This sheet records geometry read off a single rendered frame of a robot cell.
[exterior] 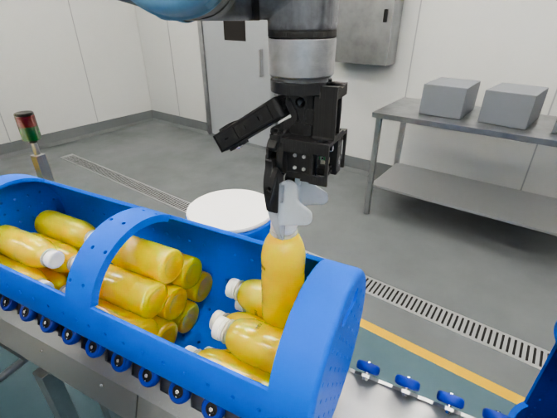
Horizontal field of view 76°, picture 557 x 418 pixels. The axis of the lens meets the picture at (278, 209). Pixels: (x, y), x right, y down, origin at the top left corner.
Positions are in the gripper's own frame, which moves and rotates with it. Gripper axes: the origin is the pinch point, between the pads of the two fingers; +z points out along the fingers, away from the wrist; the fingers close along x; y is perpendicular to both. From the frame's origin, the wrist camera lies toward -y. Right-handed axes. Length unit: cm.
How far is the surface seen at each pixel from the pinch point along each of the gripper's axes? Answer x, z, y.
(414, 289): 158, 132, 19
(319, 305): -5.3, 8.3, 7.9
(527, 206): 255, 104, 82
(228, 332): -7.6, 18.1, -6.2
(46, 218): 3, 18, -67
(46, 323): -12, 34, -53
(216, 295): 9.4, 30.6, -21.6
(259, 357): -9.0, 18.7, 0.2
